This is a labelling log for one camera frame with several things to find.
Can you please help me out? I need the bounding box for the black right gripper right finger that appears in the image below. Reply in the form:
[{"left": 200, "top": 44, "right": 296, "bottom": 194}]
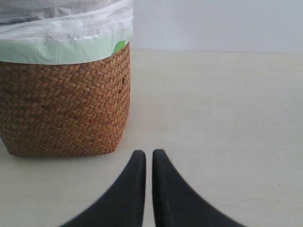
[{"left": 152, "top": 149, "right": 242, "bottom": 227}]

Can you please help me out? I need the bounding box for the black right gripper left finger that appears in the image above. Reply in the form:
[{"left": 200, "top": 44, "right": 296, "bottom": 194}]
[{"left": 63, "top": 150, "right": 146, "bottom": 227}]

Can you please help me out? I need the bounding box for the woven wicker waste basket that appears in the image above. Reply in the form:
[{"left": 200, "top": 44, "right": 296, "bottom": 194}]
[{"left": 0, "top": 44, "right": 131, "bottom": 157}]

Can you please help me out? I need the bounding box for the white and green bin liner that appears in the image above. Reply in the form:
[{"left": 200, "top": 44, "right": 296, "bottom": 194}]
[{"left": 0, "top": 0, "right": 133, "bottom": 65}]

